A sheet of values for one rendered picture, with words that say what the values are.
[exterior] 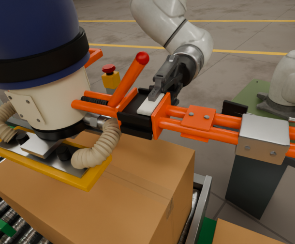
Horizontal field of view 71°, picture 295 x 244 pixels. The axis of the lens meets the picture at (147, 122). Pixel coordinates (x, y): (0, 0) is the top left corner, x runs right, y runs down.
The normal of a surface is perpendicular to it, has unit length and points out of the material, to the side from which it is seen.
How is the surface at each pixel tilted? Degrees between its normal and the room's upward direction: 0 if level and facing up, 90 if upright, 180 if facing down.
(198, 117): 0
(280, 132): 0
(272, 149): 90
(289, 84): 85
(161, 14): 64
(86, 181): 0
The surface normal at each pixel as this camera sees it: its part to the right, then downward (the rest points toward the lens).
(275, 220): -0.11, -0.76
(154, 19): -0.29, 0.48
